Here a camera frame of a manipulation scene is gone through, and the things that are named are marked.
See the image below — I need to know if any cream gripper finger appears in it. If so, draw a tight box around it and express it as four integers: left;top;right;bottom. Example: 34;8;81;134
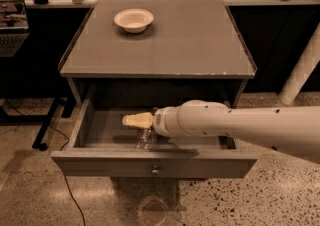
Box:
122;112;153;129

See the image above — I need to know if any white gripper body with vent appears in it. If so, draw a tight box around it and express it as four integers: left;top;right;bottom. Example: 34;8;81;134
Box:
153;107;180;137

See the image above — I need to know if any clear plastic water bottle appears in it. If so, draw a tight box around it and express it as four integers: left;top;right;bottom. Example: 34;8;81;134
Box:
136;128;157;149

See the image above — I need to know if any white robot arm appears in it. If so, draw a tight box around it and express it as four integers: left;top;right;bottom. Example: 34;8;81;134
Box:
122;31;320;164

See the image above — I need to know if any open grey top drawer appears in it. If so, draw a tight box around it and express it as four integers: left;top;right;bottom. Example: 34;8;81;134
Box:
51;99;258;179

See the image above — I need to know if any round metal drawer knob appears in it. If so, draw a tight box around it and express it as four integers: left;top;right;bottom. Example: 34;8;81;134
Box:
151;165;159;176

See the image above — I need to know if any grey cabinet with counter top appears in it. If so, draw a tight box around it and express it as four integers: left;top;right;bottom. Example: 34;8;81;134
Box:
60;0;256;107

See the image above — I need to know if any white paper bowl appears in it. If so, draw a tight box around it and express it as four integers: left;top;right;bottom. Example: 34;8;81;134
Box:
114;9;154;34

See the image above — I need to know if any black table leg frame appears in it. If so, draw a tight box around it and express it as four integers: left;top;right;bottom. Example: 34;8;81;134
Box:
0;98;75;151

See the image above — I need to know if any black floor cable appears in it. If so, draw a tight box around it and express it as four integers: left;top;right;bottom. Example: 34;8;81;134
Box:
49;124;87;226

